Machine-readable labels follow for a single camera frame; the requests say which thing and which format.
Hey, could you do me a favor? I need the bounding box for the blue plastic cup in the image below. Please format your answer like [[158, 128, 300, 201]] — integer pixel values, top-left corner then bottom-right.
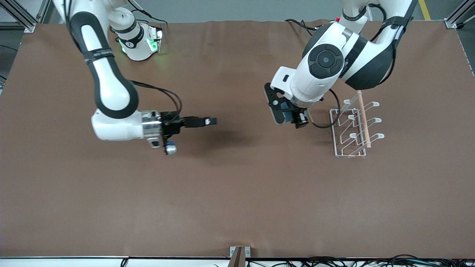
[[280, 102, 298, 123]]

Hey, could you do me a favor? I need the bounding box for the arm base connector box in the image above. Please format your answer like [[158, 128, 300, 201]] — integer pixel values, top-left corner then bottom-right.
[[147, 26, 164, 53]]

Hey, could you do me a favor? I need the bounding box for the brown table cover sheet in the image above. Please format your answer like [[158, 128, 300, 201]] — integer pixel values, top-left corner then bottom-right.
[[0, 19, 475, 259]]

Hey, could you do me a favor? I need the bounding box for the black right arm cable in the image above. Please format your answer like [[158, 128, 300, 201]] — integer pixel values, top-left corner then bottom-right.
[[130, 80, 183, 123]]

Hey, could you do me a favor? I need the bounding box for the white wire cup holder rack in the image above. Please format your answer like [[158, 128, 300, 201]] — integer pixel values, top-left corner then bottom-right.
[[330, 90, 385, 159]]

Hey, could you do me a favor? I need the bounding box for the black base cable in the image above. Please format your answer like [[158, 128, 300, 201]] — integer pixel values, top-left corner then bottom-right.
[[285, 19, 320, 37], [128, 0, 168, 25]]

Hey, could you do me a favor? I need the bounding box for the grey metal bracket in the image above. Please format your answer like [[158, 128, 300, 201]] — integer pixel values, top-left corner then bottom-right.
[[229, 246, 251, 267]]

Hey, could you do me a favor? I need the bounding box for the black cable bundle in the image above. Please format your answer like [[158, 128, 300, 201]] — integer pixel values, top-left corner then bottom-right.
[[245, 254, 475, 267]]

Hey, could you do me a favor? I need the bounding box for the aluminium frame profile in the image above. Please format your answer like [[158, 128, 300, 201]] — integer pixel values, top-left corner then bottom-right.
[[0, 0, 50, 33], [445, 0, 475, 29]]

